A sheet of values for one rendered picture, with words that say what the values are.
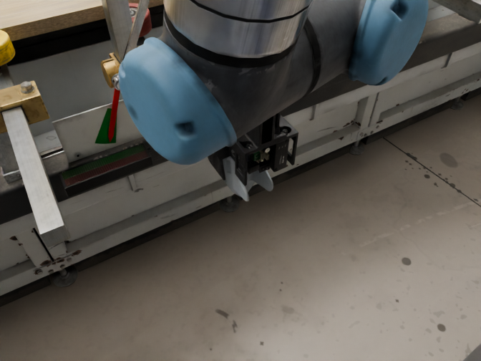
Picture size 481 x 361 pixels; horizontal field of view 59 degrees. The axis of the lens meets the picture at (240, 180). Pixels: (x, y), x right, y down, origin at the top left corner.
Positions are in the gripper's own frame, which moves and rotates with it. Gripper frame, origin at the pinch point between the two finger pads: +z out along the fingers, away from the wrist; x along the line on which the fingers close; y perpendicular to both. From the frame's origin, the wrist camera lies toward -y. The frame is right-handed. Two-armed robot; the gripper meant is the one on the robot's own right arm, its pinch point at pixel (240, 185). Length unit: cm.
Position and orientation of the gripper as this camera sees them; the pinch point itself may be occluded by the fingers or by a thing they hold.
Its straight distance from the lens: 60.9
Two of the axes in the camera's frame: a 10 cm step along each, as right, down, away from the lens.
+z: 0.0, 6.8, 7.3
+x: 8.7, -3.7, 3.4
